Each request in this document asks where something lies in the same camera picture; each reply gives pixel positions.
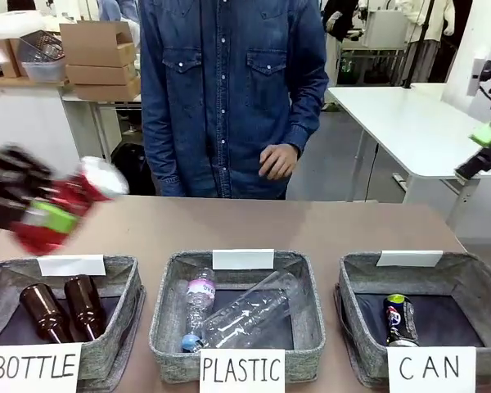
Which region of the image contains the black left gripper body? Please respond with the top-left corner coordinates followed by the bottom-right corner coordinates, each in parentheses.
top-left (0, 142), bottom-right (38, 228)

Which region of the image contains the crushed red soda can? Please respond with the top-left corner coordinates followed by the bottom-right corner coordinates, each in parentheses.
top-left (11, 156), bottom-right (130, 257)

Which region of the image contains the brown glass bottle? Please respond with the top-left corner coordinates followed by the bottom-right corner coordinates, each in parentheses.
top-left (63, 274), bottom-right (108, 341)
top-left (19, 283), bottom-right (73, 345)

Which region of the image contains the crushed bottle with pink label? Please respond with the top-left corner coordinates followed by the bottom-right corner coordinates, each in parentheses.
top-left (181, 268), bottom-right (218, 353)

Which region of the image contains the large clear plastic bottle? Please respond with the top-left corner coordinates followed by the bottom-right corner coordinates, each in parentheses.
top-left (200, 269), bottom-right (302, 350)

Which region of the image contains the person's right forearm denim sleeve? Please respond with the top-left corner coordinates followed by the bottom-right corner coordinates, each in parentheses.
top-left (141, 102), bottom-right (181, 197)

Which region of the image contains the person's left forearm denim sleeve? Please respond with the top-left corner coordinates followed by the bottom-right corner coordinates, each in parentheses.
top-left (284, 61), bottom-right (331, 159)

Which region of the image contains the grey felt basket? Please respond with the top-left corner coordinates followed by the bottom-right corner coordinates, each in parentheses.
top-left (334, 250), bottom-right (491, 390)
top-left (148, 249), bottom-right (327, 385)
top-left (0, 254), bottom-right (146, 390)

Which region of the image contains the metal mesh basket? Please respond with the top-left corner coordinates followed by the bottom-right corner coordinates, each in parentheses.
top-left (16, 30), bottom-right (65, 62)

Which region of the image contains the dark blue drink can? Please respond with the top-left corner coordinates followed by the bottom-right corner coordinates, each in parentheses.
top-left (382, 293), bottom-right (421, 348)

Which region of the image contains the white CAN paper sign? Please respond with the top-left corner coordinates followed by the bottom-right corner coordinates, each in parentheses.
top-left (386, 346), bottom-right (478, 393)

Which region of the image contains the person's left hand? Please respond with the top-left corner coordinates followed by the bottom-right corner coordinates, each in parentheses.
top-left (258, 143), bottom-right (300, 180)

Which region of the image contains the white folded paper card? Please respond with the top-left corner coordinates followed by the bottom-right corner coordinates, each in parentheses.
top-left (37, 254), bottom-right (107, 278)
top-left (211, 248), bottom-right (276, 270)
top-left (375, 250), bottom-right (444, 269)

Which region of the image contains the white workbench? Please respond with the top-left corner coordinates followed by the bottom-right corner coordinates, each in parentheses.
top-left (0, 75), bottom-right (73, 173)

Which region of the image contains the white desk with legs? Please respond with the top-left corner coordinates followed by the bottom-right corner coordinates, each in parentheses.
top-left (61, 93), bottom-right (143, 165)

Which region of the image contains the black backpack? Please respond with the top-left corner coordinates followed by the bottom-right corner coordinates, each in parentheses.
top-left (110, 142), bottom-right (156, 197)

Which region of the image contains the black tripod pole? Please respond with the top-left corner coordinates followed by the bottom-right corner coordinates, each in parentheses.
top-left (400, 0), bottom-right (435, 89)

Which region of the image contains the bystander in cream sweater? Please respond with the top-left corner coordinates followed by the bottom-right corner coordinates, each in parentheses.
top-left (396, 0), bottom-right (455, 85)

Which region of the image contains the large white table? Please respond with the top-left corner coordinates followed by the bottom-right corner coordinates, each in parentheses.
top-left (325, 83), bottom-right (491, 241)

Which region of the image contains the flat closed cardboard box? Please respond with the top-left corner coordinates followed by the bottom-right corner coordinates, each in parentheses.
top-left (71, 77), bottom-right (142, 102)
top-left (65, 61), bottom-right (139, 86)

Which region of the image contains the clear plastic tub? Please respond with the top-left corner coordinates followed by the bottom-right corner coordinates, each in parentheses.
top-left (22, 59), bottom-right (69, 83)

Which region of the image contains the small cardboard box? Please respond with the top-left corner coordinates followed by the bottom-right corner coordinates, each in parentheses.
top-left (0, 37), bottom-right (29, 79)

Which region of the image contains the white metal cabinet box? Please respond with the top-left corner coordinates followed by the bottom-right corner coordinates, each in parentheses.
top-left (363, 10), bottom-right (408, 50)

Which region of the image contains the open cardboard box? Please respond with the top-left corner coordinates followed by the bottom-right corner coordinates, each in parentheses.
top-left (59, 20), bottom-right (137, 67)

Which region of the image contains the white foam roll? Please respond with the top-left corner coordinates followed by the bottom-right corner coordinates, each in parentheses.
top-left (0, 10), bottom-right (46, 41)

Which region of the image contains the white BOTTLE paper sign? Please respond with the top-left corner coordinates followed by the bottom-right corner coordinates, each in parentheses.
top-left (0, 342), bottom-right (83, 393)

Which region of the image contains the bystander in black clothes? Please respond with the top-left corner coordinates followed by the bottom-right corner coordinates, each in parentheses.
top-left (325, 0), bottom-right (362, 42)

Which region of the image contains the bystander in blue top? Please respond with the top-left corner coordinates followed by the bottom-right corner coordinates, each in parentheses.
top-left (97, 0), bottom-right (142, 24)

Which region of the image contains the person's denim shirt torso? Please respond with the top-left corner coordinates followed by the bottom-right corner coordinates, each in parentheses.
top-left (138, 0), bottom-right (331, 201)

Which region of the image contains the white PLASTIC paper sign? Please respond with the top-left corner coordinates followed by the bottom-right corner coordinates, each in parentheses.
top-left (199, 348), bottom-right (286, 393)

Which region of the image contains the black hanging cable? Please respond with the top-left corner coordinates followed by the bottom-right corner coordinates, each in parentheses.
top-left (366, 142), bottom-right (380, 201)

